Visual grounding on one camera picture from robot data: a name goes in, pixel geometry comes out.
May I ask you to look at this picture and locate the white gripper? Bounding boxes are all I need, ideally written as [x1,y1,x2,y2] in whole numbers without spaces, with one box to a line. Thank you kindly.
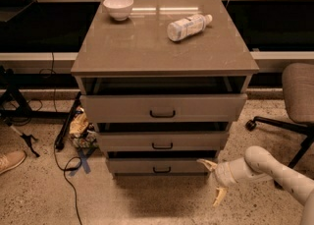
[197,159,236,207]

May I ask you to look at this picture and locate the grey bottom drawer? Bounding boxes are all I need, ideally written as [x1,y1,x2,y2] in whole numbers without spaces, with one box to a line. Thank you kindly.
[106,159,209,174]

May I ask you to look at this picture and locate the grey drawer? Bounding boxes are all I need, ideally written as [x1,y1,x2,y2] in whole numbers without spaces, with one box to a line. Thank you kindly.
[80,94,247,123]
[106,159,209,174]
[96,132,229,151]

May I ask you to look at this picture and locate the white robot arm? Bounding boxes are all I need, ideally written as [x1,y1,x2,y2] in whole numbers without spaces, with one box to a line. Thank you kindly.
[197,145,314,225]

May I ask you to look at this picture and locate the grey top drawer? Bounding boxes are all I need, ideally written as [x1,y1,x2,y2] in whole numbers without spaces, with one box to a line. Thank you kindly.
[80,94,247,123]

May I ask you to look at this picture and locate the grey middle drawer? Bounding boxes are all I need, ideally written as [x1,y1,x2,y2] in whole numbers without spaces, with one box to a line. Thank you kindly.
[96,132,229,151]

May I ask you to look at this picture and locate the grey drawer cabinet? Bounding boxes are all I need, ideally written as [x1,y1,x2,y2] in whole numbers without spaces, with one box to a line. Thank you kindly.
[70,0,260,181]

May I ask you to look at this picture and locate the grey office chair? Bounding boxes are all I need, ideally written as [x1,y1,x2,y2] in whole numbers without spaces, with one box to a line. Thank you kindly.
[244,63,314,179]

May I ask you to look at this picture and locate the blue tape cross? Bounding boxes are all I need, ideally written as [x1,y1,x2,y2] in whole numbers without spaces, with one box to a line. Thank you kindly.
[69,147,96,176]

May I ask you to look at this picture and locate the snack packages on floor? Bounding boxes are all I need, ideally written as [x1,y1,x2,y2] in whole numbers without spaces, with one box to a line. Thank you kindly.
[69,106,98,148]

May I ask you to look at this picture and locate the white plastic bottle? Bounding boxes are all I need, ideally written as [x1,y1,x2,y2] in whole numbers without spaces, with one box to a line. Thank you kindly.
[167,14,213,42]

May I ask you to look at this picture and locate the black leaning bar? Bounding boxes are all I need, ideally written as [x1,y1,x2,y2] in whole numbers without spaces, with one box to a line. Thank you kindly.
[54,92,81,150]

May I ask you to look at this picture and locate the white ceramic bowl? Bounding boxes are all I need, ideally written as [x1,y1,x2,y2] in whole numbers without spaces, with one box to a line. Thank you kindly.
[103,0,133,21]

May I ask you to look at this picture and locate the tan shoe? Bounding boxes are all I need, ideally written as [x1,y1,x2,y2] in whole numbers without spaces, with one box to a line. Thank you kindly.
[0,150,26,175]

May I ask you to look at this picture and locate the black tripod stand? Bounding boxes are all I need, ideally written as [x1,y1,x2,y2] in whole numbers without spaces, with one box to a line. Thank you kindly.
[0,66,68,157]

